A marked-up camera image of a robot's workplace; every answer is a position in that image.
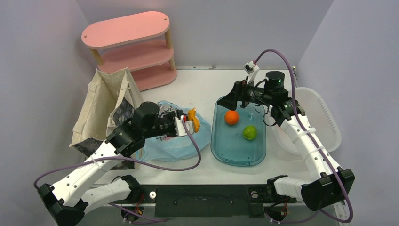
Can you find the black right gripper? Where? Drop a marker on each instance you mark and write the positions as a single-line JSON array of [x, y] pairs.
[[230, 101]]

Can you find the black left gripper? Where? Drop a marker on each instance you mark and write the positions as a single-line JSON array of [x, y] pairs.
[[171, 116]]

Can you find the orange mandarin fruit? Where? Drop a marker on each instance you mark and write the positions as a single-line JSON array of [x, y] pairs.
[[231, 118]]

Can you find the light blue plastic grocery bag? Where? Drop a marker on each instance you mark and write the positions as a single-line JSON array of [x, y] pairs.
[[172, 149]]

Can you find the yellow-orange bumpy food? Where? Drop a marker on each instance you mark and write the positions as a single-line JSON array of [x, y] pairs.
[[193, 118]]

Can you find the green round fruit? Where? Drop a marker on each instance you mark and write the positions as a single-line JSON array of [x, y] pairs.
[[249, 133]]

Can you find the beige canvas tote bag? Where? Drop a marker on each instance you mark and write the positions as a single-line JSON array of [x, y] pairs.
[[111, 99]]

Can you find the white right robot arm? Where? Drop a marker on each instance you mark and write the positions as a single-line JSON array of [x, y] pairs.
[[329, 183]]

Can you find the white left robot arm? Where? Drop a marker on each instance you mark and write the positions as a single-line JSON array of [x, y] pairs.
[[71, 198]]

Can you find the teal transparent plastic tub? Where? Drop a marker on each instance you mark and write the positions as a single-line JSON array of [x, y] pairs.
[[227, 142]]

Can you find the pink three-tier shelf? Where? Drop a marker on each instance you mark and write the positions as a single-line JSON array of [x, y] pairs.
[[141, 42]]

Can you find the white plastic basket tub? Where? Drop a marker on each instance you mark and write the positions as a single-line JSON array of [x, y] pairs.
[[319, 116]]

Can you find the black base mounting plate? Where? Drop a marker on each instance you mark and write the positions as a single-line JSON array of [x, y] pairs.
[[207, 200]]

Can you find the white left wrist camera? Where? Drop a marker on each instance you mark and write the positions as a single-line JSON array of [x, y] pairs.
[[180, 126]]

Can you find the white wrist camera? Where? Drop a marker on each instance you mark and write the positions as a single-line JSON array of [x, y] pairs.
[[252, 70], [180, 126]]

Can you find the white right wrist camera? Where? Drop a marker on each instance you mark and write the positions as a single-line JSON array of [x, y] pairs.
[[252, 70]]

